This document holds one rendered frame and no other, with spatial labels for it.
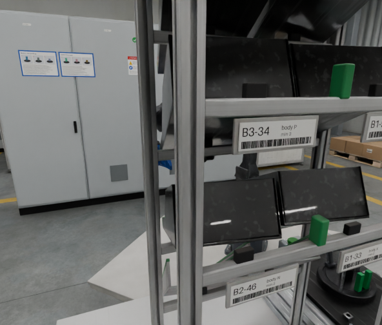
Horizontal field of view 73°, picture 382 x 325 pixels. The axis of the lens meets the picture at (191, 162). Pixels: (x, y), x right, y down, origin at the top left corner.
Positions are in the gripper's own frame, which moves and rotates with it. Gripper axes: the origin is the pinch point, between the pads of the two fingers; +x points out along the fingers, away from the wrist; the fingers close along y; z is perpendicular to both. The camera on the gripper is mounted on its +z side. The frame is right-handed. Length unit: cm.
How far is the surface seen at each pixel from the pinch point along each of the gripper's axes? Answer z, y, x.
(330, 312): -29, 31, 27
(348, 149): -220, 420, -377
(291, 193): 11.3, 10.3, 30.4
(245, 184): 14.1, 3.1, 31.3
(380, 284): -30, 51, 22
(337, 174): 12.8, 17.9, 29.0
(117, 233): -173, -48, -153
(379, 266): -39, 64, 11
